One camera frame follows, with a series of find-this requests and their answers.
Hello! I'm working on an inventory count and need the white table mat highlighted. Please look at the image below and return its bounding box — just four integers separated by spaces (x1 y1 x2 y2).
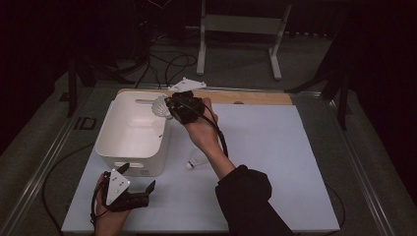
61 100 341 234

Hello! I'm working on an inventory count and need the bundle of black cables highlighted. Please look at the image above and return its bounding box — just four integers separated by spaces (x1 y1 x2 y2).
136 32 198 90

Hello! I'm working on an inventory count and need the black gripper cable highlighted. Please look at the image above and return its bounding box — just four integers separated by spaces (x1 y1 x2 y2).
176 99 346 229
89 178 109 228

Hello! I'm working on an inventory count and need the white plastic bin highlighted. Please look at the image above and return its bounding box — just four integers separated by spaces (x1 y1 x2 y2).
94 90 171 178

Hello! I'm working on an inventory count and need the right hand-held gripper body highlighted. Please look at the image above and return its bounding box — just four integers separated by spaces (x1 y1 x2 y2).
167 77 208 126

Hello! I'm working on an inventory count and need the white metal stand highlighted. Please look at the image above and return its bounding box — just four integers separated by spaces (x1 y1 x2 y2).
196 0 293 82

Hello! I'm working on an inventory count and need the black stand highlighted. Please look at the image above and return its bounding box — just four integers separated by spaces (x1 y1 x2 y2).
284 19 354 132
67 58 136 118

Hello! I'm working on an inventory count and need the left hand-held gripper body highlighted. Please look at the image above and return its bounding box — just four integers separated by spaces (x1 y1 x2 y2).
103 167 150 212

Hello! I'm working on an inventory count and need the metal floor rail frame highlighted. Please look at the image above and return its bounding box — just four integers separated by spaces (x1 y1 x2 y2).
0 83 397 236

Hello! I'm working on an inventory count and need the person's left hand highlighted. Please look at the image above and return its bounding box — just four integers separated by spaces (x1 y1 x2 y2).
93 174 133 236

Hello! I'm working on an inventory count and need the person's right hand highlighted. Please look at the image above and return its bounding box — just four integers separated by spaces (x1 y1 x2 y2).
186 97 229 162

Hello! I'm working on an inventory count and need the black floor cable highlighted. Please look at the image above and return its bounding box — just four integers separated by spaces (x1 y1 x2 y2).
41 143 96 236

